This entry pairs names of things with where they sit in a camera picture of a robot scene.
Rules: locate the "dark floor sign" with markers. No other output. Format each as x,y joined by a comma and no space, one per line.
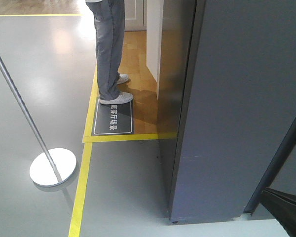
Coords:
115,119

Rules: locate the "silver floor stand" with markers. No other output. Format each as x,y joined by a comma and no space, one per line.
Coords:
52,167

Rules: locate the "white room door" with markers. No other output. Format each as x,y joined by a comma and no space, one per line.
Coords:
135,15

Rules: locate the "standing person in grey jeans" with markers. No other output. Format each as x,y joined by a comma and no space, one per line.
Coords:
109,22

